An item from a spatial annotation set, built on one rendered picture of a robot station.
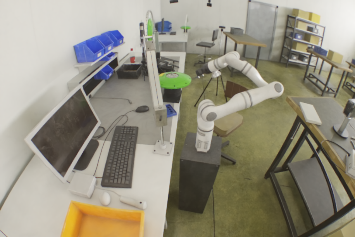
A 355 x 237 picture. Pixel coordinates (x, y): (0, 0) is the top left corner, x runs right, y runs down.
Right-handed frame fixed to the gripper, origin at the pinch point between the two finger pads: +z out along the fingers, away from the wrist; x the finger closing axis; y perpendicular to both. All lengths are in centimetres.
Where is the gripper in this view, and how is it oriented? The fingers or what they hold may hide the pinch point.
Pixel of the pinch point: (194, 78)
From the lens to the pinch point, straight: 122.0
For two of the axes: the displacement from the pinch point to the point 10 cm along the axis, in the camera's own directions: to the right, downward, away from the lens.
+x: -6.7, 4.0, -6.2
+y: -4.2, -9.0, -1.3
